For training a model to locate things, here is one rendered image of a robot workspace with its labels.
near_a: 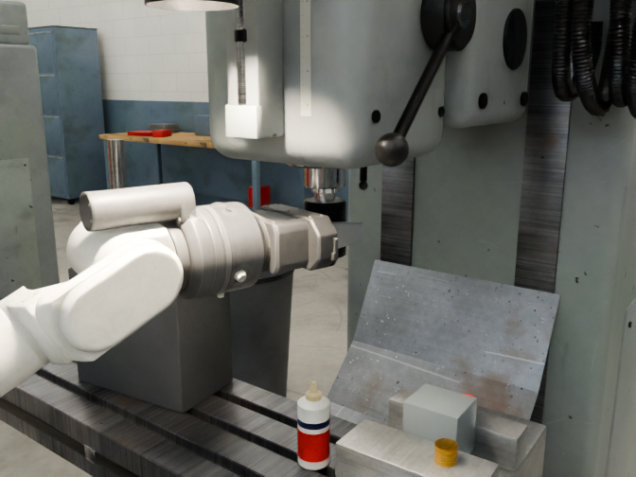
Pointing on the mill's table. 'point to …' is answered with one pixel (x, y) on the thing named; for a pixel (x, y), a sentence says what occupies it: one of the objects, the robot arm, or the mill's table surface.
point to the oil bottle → (313, 430)
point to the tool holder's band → (325, 205)
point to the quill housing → (336, 83)
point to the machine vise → (495, 438)
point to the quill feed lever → (463, 9)
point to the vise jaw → (399, 455)
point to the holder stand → (170, 355)
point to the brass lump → (446, 452)
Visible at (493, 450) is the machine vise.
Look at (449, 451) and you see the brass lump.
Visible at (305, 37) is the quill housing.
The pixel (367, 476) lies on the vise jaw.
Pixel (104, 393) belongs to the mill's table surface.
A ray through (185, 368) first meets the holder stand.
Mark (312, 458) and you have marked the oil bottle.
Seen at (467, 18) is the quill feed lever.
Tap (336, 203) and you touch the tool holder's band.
